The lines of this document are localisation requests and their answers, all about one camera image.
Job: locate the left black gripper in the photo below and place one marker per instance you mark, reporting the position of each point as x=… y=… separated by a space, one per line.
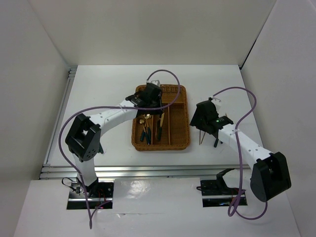
x=157 y=111

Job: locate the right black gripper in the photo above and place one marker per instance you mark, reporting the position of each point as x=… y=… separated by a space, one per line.
x=195 y=121

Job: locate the large gold spoon green handle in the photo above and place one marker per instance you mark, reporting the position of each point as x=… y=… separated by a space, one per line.
x=147 y=128

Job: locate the small gold spoon green handle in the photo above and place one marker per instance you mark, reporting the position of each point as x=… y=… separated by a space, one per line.
x=143 y=135

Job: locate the gold knife green handle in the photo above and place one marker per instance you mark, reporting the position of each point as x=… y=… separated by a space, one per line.
x=159 y=127

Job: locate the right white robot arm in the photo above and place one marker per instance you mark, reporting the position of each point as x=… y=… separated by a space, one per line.
x=269 y=175

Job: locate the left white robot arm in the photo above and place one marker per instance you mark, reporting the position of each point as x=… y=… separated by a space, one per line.
x=86 y=133

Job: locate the wicker cutlery tray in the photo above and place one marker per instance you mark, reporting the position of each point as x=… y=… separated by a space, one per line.
x=170 y=132

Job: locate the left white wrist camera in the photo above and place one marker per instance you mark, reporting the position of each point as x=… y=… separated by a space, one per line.
x=155 y=82

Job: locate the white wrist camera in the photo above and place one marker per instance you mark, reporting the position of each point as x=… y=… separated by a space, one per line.
x=155 y=82
x=215 y=99

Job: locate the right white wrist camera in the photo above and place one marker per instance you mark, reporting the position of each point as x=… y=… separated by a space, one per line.
x=215 y=99

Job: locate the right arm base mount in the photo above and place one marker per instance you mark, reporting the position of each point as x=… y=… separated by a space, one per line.
x=215 y=193

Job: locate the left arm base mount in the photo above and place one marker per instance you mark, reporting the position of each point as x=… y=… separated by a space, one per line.
x=101 y=195

